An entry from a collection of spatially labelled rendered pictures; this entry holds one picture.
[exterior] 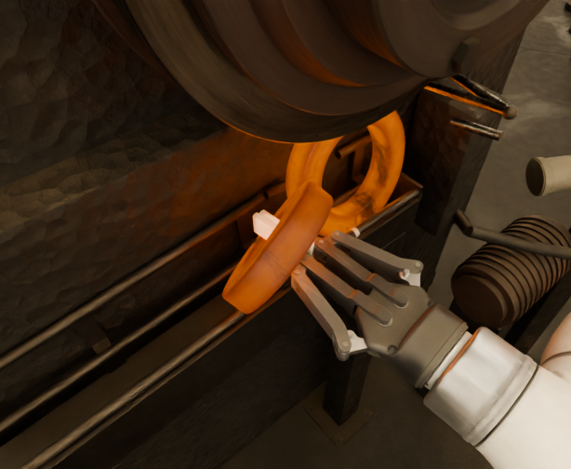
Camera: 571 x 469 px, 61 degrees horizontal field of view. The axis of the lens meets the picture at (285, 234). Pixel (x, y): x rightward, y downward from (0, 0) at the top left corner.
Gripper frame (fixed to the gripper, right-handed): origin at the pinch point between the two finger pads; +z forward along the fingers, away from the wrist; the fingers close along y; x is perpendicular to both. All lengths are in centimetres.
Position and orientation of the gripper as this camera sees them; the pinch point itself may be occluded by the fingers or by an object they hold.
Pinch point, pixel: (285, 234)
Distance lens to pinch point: 52.4
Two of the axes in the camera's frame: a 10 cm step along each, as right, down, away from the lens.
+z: -7.2, -5.6, 4.0
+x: 0.0, -5.8, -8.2
